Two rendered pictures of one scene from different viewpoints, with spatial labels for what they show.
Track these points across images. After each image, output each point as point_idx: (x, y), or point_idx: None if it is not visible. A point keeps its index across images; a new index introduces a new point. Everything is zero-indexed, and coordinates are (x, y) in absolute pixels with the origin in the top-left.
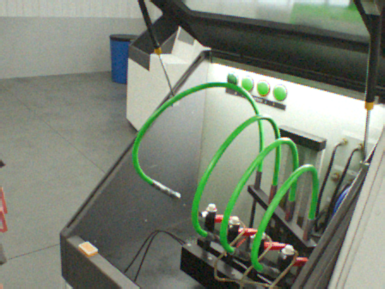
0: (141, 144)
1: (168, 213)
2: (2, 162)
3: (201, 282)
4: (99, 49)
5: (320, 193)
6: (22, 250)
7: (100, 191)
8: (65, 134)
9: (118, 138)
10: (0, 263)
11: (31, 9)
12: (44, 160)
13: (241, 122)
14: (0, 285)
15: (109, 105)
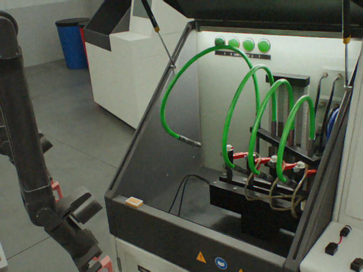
0: (155, 110)
1: (182, 166)
2: (51, 144)
3: (231, 209)
4: (46, 38)
5: None
6: (34, 240)
7: (130, 155)
8: (39, 128)
9: (92, 121)
10: (100, 208)
11: None
12: None
13: (233, 77)
14: (91, 231)
15: (73, 92)
